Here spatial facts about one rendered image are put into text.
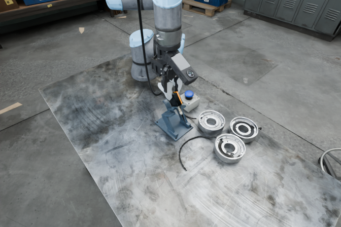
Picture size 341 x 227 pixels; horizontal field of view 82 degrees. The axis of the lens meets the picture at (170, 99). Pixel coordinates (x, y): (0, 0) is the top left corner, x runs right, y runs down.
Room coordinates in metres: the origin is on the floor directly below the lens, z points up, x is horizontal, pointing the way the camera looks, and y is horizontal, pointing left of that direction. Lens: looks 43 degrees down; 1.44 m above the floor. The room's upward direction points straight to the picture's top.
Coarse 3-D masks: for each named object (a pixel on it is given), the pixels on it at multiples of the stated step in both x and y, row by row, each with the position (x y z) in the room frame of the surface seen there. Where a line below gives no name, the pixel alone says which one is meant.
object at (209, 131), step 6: (204, 114) 0.56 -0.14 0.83; (210, 114) 0.56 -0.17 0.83; (216, 114) 0.56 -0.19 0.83; (198, 120) 0.52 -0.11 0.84; (204, 120) 0.53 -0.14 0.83; (210, 120) 0.54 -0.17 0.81; (216, 120) 0.53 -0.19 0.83; (222, 120) 0.53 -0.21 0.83; (210, 126) 0.49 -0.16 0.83; (216, 126) 0.50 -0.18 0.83; (222, 126) 0.49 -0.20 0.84; (204, 132) 0.48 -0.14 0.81; (210, 132) 0.47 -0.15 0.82; (216, 132) 0.47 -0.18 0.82
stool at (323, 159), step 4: (332, 148) 0.75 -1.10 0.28; (336, 148) 0.75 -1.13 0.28; (340, 148) 0.75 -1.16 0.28; (324, 152) 0.72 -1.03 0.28; (328, 152) 0.73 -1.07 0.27; (324, 156) 0.81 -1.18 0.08; (332, 156) 0.70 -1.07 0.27; (320, 160) 0.67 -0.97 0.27; (324, 160) 0.78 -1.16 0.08; (336, 160) 0.67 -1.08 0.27; (320, 164) 0.64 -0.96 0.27; (324, 164) 0.75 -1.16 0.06; (328, 164) 0.74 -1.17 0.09; (340, 164) 0.64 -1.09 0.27; (328, 168) 0.71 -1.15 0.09; (332, 168) 0.71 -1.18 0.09; (328, 172) 0.68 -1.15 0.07; (332, 172) 0.67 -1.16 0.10; (332, 176) 0.64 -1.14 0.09; (336, 176) 0.64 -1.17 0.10; (340, 176) 0.56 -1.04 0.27
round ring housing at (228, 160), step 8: (224, 136) 0.45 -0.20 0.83; (232, 136) 0.44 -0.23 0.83; (216, 144) 0.41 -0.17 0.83; (224, 144) 0.41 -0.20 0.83; (232, 144) 0.41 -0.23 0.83; (240, 144) 0.41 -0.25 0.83; (216, 152) 0.38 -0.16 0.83; (232, 152) 0.38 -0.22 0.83; (224, 160) 0.35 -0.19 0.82; (232, 160) 0.35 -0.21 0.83
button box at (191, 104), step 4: (184, 96) 0.65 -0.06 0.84; (196, 96) 0.65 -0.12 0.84; (184, 100) 0.63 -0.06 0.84; (188, 100) 0.63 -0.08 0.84; (192, 100) 0.63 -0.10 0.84; (196, 100) 0.63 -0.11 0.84; (184, 104) 0.62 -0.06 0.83; (188, 104) 0.60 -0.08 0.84; (192, 104) 0.61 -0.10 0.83; (196, 104) 0.63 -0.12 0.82; (184, 108) 0.61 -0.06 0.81; (188, 108) 0.60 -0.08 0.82; (192, 108) 0.61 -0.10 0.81
